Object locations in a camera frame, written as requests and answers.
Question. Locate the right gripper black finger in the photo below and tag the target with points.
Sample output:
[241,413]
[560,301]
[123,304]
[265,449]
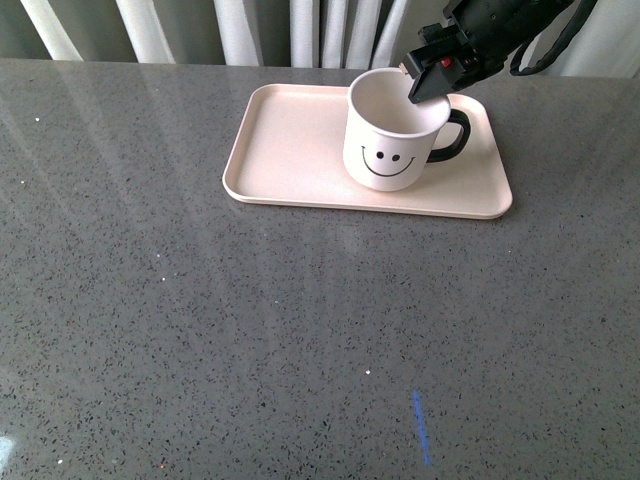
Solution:
[436,82]

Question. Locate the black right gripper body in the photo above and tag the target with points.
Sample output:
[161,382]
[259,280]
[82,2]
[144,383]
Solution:
[478,38]

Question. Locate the grey pleated curtain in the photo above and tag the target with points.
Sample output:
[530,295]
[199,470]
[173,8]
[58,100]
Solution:
[304,34]

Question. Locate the white smiley face mug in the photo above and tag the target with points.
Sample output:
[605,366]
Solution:
[389,140]

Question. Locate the cream rectangular tray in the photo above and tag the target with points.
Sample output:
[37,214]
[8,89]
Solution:
[288,151]

